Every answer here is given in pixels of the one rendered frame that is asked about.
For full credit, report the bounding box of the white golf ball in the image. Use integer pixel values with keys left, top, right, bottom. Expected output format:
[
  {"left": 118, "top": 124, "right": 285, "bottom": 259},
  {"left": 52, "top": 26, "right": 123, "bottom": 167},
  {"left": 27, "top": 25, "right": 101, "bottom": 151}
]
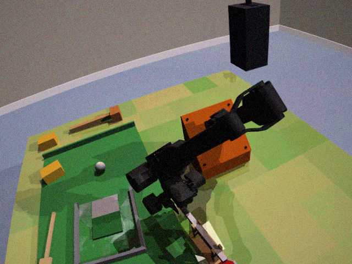
[{"left": 95, "top": 162, "right": 106, "bottom": 172}]

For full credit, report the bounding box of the green putting mat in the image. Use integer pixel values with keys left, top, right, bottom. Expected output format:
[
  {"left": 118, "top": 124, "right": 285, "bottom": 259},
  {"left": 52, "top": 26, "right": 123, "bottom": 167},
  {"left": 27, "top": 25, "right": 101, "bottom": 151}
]
[{"left": 37, "top": 126, "right": 199, "bottom": 264}]

